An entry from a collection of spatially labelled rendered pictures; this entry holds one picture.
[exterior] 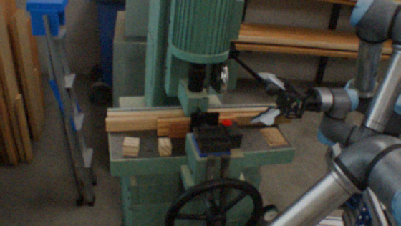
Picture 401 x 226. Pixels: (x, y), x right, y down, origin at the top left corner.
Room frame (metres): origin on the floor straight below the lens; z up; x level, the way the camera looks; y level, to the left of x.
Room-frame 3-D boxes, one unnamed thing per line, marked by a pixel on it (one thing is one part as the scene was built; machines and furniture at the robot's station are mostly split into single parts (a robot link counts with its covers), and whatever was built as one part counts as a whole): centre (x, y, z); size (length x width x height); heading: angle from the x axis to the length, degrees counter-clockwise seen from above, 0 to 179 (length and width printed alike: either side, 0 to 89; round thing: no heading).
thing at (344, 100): (1.04, -0.41, 1.09); 0.11 x 0.08 x 0.09; 109
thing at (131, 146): (0.89, 0.21, 0.92); 0.04 x 0.04 x 0.04; 5
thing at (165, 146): (0.92, 0.11, 0.92); 0.04 x 0.03 x 0.04; 20
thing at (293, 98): (0.98, -0.27, 1.10); 0.12 x 0.09 x 0.08; 109
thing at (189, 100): (1.10, 0.05, 1.00); 0.14 x 0.07 x 0.09; 19
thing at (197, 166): (0.90, -0.04, 0.92); 0.15 x 0.13 x 0.09; 109
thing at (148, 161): (0.98, -0.01, 0.87); 0.61 x 0.30 x 0.06; 109
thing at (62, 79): (1.59, 0.73, 0.58); 0.27 x 0.25 x 1.16; 103
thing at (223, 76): (1.24, -0.03, 1.02); 0.12 x 0.03 x 0.12; 19
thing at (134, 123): (1.09, 0.00, 0.92); 0.66 x 0.02 x 0.04; 109
